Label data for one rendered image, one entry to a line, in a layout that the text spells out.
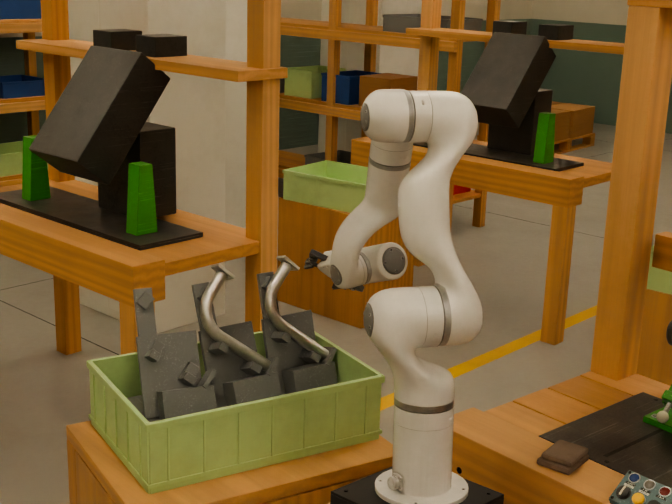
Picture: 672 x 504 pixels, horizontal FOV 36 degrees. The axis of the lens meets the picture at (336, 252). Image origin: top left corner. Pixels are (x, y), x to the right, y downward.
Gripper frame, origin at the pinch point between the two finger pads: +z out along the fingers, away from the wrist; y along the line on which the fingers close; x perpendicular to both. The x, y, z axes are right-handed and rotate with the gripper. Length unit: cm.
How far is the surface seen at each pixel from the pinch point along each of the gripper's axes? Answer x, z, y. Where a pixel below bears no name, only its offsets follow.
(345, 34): -335, 427, -108
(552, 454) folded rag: 22, -50, -46
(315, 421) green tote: 32.9, -3.2, -15.0
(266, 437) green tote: 42.3, -2.4, -5.9
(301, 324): 8.2, 17.9, -9.2
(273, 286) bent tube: 6.2, 11.9, 5.2
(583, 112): -565, 593, -439
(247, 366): 26.3, 15.1, -0.3
